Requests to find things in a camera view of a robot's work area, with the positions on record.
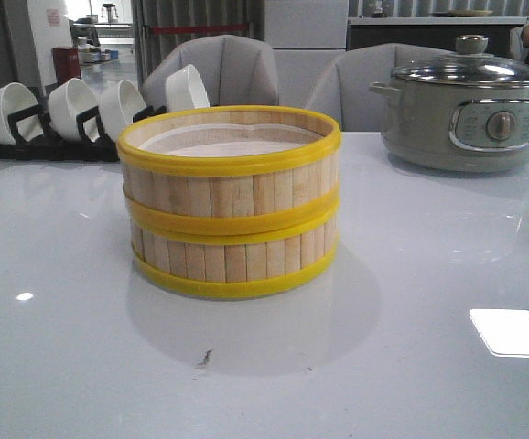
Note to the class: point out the bamboo steamer tier yellow rims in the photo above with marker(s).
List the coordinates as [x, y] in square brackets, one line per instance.
[237, 267]

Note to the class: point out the white liner cloth upper tier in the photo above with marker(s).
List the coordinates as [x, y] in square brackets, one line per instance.
[229, 140]

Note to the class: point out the grey upholstered chair left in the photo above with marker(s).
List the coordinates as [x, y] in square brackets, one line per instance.
[234, 70]

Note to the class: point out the grey upholstered chair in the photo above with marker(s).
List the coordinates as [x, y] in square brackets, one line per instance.
[342, 90]
[234, 70]

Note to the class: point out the white ceramic bowl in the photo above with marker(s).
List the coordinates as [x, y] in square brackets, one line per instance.
[14, 97]
[185, 90]
[118, 105]
[65, 103]

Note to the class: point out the grey upholstered chair right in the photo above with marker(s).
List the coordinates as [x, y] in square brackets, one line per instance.
[342, 90]

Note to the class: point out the grey-green electric cooking pot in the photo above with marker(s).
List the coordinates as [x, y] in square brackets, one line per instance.
[456, 127]

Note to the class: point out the black bowl rack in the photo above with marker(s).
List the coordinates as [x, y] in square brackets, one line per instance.
[93, 145]

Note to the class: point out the red box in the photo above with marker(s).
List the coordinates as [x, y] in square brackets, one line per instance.
[66, 63]

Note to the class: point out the glass pot lid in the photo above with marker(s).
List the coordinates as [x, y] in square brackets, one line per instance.
[469, 65]

